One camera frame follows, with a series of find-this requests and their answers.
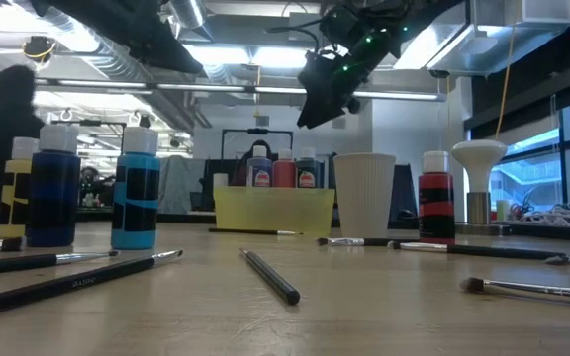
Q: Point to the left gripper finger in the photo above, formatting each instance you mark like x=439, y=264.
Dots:
x=176, y=49

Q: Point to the small red paint bottle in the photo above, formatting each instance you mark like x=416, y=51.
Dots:
x=436, y=188

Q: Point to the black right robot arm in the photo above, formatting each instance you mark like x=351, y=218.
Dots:
x=413, y=12

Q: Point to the large red paint bottle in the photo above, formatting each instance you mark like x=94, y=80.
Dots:
x=283, y=173

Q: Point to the large dark green paint bottle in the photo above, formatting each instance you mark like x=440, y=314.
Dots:
x=307, y=170

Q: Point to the black dome ceiling camera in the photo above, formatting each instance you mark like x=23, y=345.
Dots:
x=438, y=73

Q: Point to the long suspended light bar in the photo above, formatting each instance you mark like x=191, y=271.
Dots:
x=216, y=87

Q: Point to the white cylindrical container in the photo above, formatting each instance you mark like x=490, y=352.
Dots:
x=220, y=180

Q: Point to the ribbed beige paper cup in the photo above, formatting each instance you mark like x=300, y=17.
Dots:
x=364, y=198

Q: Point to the black framed window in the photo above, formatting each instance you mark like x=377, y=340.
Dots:
x=532, y=178

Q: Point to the grey cloth cover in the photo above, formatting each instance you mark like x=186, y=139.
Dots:
x=181, y=183

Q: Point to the small yellow black-labelled paint bottle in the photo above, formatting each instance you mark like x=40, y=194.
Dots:
x=12, y=168

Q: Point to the silver round ceiling duct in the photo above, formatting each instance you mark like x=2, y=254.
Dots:
x=188, y=12

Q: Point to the black partition panel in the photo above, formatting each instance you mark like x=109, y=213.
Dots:
x=327, y=175

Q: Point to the person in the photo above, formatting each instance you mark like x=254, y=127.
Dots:
x=3, y=138

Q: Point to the silver rectangular ceiling duct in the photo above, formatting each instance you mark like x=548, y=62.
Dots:
x=503, y=39

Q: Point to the small dark blue paint bottle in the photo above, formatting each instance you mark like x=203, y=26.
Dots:
x=52, y=198

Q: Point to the black trapezoid screen back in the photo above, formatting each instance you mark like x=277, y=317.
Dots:
x=405, y=193

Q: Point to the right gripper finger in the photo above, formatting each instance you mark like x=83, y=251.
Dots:
x=327, y=110

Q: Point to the black aluminium table frame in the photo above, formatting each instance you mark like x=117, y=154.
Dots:
x=552, y=232

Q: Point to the white mushroom lamp, metal base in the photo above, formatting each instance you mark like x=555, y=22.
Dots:
x=478, y=153

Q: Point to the small light blue paint bottle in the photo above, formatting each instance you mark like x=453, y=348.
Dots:
x=136, y=163

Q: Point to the grey square wall vent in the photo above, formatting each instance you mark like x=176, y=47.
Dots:
x=340, y=123
x=262, y=120

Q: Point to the yellow translucent plastic bin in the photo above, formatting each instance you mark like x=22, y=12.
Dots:
x=275, y=212

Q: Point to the large purple paint bottle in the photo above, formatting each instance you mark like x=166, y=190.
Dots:
x=259, y=168

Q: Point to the pale yellow small container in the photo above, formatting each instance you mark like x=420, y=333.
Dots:
x=502, y=211

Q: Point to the paint bottles inside bin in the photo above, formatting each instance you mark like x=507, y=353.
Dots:
x=239, y=174

